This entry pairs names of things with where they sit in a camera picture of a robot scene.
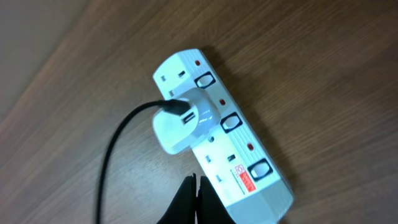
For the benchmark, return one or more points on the white power strip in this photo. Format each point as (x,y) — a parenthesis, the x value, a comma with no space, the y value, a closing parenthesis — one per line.
(243,174)

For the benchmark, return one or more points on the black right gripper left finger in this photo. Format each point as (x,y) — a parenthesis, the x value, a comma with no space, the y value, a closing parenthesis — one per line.
(182,208)

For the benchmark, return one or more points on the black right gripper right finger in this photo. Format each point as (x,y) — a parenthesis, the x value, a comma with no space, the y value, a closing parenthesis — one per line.
(209,208)

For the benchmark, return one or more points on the white USB charger plug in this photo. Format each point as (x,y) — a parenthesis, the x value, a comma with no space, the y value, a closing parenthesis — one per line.
(177,133)

